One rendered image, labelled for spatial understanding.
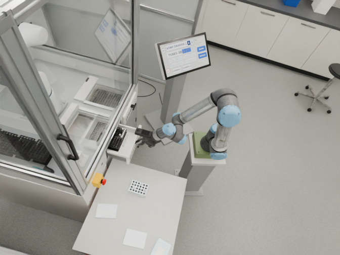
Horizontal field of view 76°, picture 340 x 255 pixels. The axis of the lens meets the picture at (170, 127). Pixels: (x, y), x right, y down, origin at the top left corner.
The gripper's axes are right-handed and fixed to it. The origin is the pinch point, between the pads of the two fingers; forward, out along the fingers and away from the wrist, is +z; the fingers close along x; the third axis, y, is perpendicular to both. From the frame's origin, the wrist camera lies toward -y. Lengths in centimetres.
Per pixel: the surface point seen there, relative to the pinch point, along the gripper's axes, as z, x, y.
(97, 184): 8.1, -36.5, -10.4
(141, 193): 4.6, -29.8, 19.6
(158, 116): 72, 96, 49
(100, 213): 15, -49, 2
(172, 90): 16, 86, 23
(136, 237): -3, -57, 21
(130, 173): 11.7, -17.7, 10.0
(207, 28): 31, 288, 60
